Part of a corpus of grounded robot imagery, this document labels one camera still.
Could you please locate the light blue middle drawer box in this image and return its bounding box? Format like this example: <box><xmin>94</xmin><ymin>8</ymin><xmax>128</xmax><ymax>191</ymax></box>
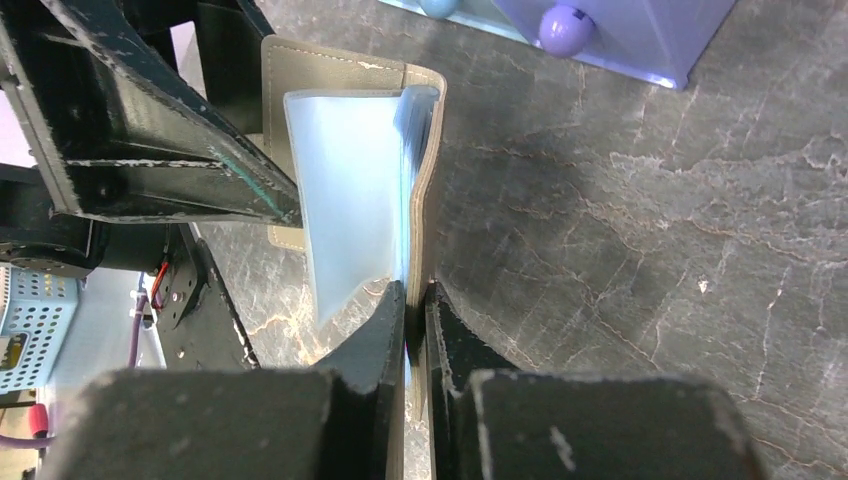
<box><xmin>380</xmin><ymin>0</ymin><xmax>524</xmax><ymax>42</ymax></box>

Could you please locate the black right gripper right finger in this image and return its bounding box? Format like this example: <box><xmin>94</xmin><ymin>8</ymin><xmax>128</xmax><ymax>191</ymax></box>
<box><xmin>423</xmin><ymin>282</ymin><xmax>766</xmax><ymax>479</ymax></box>

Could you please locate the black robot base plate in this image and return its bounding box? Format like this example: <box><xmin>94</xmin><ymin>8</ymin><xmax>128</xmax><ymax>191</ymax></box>
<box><xmin>156</xmin><ymin>224</ymin><xmax>260</xmax><ymax>372</ymax></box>

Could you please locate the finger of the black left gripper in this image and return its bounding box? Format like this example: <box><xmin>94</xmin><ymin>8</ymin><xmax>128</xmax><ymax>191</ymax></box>
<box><xmin>1</xmin><ymin>1</ymin><xmax>301</xmax><ymax>226</ymax></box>

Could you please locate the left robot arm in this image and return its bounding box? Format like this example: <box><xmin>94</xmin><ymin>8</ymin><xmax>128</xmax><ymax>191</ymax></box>
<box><xmin>1</xmin><ymin>1</ymin><xmax>301</xmax><ymax>278</ymax></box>

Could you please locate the purple plastic drawer box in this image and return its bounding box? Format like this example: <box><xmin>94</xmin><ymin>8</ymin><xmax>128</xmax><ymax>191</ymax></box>
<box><xmin>494</xmin><ymin>0</ymin><xmax>734</xmax><ymax>90</ymax></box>

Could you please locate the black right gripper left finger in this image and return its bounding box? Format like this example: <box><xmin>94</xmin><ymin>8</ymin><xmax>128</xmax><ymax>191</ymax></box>
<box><xmin>40</xmin><ymin>281</ymin><xmax>405</xmax><ymax>479</ymax></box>

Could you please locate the blue perforated basket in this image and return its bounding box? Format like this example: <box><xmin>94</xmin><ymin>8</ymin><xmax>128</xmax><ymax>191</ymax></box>
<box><xmin>1</xmin><ymin>266</ymin><xmax>80</xmax><ymax>395</ymax></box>

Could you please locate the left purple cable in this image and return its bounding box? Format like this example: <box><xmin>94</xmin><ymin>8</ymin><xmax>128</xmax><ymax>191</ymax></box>
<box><xmin>0</xmin><ymin>274</ymin><xmax>150</xmax><ymax>452</ymax></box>

